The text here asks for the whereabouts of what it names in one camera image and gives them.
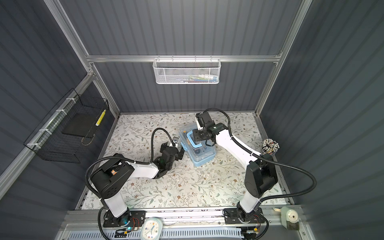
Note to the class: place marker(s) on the black wire wall basket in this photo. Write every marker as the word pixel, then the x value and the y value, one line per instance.
pixel 69 133

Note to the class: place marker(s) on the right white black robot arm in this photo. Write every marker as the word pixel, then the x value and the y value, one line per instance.
pixel 260 169

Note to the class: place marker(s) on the white analog clock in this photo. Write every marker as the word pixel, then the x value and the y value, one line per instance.
pixel 151 229

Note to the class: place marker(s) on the yellow marker in black basket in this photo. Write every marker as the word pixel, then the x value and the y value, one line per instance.
pixel 100 118

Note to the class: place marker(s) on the floral table mat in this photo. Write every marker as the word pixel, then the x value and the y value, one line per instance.
pixel 219 182

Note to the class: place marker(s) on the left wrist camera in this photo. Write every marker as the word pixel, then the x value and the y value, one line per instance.
pixel 175 141

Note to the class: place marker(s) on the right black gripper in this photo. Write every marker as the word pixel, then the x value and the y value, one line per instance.
pixel 195 132

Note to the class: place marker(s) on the white wire mesh basket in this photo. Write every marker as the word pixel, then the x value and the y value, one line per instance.
pixel 187 73

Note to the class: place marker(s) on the light blue plastic tool box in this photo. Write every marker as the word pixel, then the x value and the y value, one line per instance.
pixel 198 151

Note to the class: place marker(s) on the clear cup of markers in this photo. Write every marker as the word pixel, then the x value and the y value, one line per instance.
pixel 269 146

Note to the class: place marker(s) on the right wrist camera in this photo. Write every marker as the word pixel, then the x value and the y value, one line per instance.
pixel 200 125

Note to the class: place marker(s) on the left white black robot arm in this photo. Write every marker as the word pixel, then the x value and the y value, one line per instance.
pixel 107 176

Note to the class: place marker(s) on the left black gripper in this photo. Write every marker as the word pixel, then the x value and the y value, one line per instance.
pixel 179 154

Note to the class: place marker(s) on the green pencil sharpener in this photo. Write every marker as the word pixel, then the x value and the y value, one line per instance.
pixel 290 219

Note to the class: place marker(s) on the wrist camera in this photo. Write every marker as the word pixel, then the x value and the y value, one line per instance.
pixel 175 141
pixel 200 125

